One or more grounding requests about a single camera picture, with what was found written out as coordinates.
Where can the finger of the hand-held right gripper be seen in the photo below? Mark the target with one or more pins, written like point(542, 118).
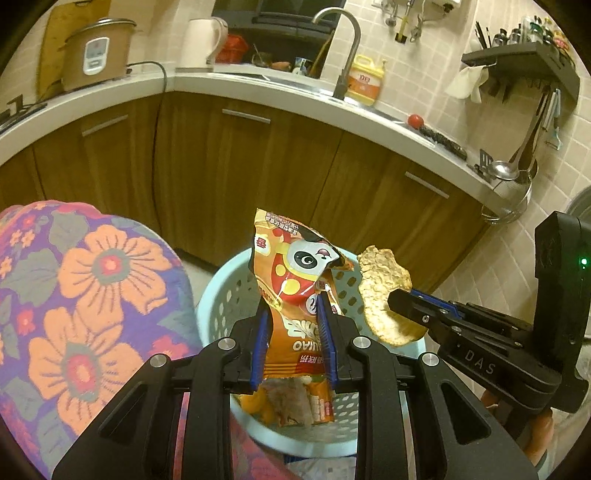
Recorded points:
point(415, 314)
point(455, 308)

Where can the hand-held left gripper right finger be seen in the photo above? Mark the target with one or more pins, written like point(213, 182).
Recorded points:
point(327, 341)

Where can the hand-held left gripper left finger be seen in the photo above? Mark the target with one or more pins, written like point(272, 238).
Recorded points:
point(261, 344)

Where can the round rice cracker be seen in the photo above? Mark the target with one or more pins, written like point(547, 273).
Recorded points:
point(383, 286)

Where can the light blue plastic basket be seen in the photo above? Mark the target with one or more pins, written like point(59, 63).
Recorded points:
point(217, 295)

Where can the orange snack packet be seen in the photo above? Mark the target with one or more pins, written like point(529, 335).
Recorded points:
point(286, 277)

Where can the person's right forearm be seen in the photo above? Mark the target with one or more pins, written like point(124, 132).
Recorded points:
point(565, 438)

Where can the person's right hand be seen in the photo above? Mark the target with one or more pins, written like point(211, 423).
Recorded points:
point(541, 438)

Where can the metal colander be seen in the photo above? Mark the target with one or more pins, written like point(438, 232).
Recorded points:
point(508, 203)

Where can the grey washing machine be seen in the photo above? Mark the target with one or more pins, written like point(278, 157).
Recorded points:
point(581, 207)

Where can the white printed plastic bag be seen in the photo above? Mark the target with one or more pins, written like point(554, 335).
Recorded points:
point(323, 468)

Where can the metal ladle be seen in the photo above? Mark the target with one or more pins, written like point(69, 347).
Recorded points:
point(504, 170)

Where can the black slotted spatula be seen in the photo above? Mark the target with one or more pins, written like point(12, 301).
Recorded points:
point(483, 161)

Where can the dark textured bar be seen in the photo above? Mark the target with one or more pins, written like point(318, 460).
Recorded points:
point(443, 142)

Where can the floral tablecloth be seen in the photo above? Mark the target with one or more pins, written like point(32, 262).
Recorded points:
point(92, 300)

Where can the wooden base cabinet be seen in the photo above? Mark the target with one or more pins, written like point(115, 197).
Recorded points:
point(277, 161)

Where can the hanging peeler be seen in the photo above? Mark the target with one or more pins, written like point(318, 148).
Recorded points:
point(554, 134)

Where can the red tomato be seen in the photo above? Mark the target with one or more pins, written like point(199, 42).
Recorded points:
point(415, 121)

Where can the white hanging cloth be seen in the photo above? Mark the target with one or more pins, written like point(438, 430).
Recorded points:
point(468, 83)

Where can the yellow dish soap bottle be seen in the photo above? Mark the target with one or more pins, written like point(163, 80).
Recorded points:
point(364, 83)

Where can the metal sink faucet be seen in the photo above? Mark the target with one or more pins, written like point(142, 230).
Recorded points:
point(353, 55)

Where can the clear glass bottle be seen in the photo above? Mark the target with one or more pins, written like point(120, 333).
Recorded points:
point(532, 30)

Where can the white kitchen countertop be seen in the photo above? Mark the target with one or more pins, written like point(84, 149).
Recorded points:
point(115, 91)

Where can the red plastic bag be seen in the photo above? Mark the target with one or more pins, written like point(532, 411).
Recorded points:
point(231, 46)

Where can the cream electric kettle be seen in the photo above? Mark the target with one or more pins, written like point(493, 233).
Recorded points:
point(198, 44)

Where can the brown rice cooker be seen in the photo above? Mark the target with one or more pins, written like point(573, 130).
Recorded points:
point(97, 60)

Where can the black gas stove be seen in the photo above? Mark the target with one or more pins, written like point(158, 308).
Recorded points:
point(14, 113)

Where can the wooden cutting board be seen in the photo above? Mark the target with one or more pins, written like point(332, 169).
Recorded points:
point(60, 23)

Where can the black wall shelf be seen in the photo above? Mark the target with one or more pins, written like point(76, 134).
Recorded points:
point(531, 60)

